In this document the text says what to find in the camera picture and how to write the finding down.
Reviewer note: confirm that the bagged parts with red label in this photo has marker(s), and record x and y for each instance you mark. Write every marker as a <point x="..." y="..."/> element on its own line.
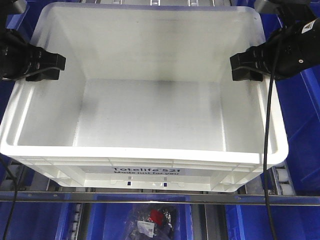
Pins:
<point x="151" y="222"/>

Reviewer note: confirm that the white plastic tote bin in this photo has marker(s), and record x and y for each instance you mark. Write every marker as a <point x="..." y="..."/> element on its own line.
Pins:
<point x="146" y="99"/>

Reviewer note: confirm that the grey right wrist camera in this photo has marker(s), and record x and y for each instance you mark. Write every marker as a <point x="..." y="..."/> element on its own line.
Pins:
<point x="269" y="6"/>

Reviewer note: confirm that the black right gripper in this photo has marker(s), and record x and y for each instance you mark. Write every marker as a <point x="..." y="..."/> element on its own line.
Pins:
<point x="299" y="50"/>

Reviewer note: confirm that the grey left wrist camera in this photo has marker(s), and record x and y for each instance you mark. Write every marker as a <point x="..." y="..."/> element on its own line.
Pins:
<point x="12" y="7"/>

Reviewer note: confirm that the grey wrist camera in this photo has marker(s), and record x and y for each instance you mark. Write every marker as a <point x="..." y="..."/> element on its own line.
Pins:
<point x="12" y="7"/>
<point x="269" y="6"/>

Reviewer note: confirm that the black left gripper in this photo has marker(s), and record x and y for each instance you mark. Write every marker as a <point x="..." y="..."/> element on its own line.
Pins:
<point x="19" y="59"/>

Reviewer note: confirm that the steel front shelf rail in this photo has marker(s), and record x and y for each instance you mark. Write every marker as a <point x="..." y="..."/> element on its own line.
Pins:
<point x="139" y="198"/>

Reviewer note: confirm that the blue bin right side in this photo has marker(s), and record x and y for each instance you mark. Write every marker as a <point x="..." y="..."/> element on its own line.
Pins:
<point x="299" y="98"/>

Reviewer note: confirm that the blue bin lower left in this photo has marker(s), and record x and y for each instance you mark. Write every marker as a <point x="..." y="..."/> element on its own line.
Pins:
<point x="41" y="221"/>

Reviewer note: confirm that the blue bin lower centre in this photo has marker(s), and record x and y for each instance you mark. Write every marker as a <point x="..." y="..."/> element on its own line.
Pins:
<point x="107" y="221"/>

